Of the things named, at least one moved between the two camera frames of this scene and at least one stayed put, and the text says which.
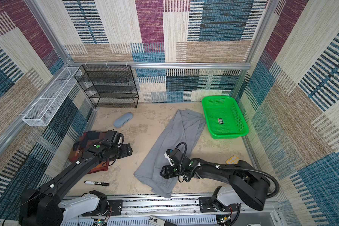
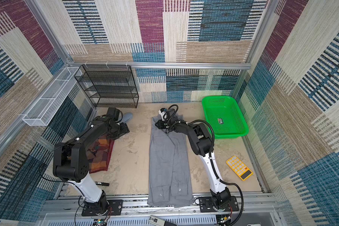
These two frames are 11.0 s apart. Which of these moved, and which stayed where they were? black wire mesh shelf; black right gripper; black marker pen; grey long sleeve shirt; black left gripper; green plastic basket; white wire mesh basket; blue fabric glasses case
Moved: black left gripper; black right gripper; grey long sleeve shirt
Stayed: green plastic basket; white wire mesh basket; blue fabric glasses case; black marker pen; black wire mesh shelf
